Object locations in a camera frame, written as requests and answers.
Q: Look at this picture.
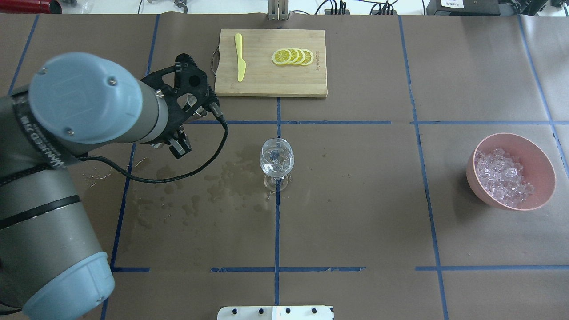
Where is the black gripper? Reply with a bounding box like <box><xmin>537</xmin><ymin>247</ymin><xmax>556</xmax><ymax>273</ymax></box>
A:
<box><xmin>154</xmin><ymin>86</ymin><xmax>218</xmax><ymax>159</ymax></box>

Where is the bamboo cutting board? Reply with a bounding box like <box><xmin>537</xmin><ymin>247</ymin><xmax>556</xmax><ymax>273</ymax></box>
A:
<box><xmin>215</xmin><ymin>28</ymin><xmax>329</xmax><ymax>98</ymax></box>

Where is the front lemon slice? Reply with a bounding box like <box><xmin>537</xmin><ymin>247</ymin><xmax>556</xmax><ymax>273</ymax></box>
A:
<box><xmin>272</xmin><ymin>48</ymin><xmax>293</xmax><ymax>65</ymax></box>

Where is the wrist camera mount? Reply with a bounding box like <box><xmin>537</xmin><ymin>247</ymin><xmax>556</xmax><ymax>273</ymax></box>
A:
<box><xmin>141</xmin><ymin>53</ymin><xmax>209</xmax><ymax>99</ymax></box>

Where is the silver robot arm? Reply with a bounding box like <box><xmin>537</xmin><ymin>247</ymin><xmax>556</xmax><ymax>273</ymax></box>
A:
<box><xmin>0</xmin><ymin>52</ymin><xmax>229</xmax><ymax>320</ymax></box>

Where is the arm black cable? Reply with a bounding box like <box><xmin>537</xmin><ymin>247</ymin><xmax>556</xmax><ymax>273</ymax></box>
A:
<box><xmin>78</xmin><ymin>103</ymin><xmax>229</xmax><ymax>184</ymax></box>

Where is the clear wine glass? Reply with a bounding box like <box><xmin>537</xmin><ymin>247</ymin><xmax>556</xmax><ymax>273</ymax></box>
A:
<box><xmin>259</xmin><ymin>138</ymin><xmax>295</xmax><ymax>192</ymax></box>

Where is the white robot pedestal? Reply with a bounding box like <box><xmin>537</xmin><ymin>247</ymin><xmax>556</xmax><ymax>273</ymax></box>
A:
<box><xmin>217</xmin><ymin>305</ymin><xmax>335</xmax><ymax>320</ymax></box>

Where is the lemon slice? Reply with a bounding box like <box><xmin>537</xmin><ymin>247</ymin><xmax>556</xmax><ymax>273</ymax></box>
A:
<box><xmin>287</xmin><ymin>48</ymin><xmax>301</xmax><ymax>64</ymax></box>
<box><xmin>293</xmin><ymin>48</ymin><xmax>306</xmax><ymax>65</ymax></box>
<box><xmin>272</xmin><ymin>48</ymin><xmax>293</xmax><ymax>65</ymax></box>
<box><xmin>299</xmin><ymin>49</ymin><xmax>314</xmax><ymax>66</ymax></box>

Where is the black box device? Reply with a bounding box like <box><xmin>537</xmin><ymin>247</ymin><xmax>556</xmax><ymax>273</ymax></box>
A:
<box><xmin>425</xmin><ymin>0</ymin><xmax>500</xmax><ymax>16</ymax></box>

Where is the pink bowl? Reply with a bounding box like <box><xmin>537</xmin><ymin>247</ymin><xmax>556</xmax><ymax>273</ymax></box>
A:
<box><xmin>467</xmin><ymin>133</ymin><xmax>557</xmax><ymax>211</ymax></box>

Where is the clear ice cubes pile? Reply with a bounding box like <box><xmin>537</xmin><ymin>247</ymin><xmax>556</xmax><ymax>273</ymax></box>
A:
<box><xmin>474</xmin><ymin>148</ymin><xmax>535</xmax><ymax>207</ymax></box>

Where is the red bottle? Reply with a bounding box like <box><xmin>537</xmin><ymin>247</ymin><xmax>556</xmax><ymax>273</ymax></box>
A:
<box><xmin>0</xmin><ymin>0</ymin><xmax>62</xmax><ymax>14</ymax></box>

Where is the aluminium frame post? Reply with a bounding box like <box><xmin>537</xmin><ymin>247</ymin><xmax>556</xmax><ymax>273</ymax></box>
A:
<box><xmin>268</xmin><ymin>0</ymin><xmax>290</xmax><ymax>21</ymax></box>

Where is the yellow plastic knife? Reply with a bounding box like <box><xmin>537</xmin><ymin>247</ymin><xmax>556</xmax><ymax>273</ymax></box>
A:
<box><xmin>234</xmin><ymin>33</ymin><xmax>247</xmax><ymax>82</ymax></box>

